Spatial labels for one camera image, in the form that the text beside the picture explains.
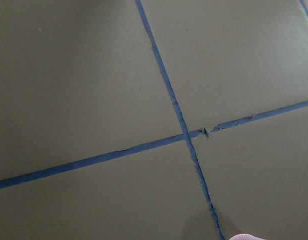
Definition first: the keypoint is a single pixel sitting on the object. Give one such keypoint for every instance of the pink mesh pen holder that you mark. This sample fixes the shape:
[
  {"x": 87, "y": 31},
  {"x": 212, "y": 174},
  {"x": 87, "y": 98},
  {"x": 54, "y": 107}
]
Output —
[{"x": 244, "y": 236}]

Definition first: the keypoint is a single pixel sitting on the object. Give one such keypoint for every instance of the long blue tape strip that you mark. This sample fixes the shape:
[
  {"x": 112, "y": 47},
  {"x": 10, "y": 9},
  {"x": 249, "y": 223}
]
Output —
[{"x": 180, "y": 119}]

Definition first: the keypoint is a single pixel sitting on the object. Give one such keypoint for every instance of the crossing blue tape strip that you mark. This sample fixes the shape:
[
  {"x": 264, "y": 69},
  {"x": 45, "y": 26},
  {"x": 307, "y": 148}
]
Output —
[{"x": 44, "y": 173}]

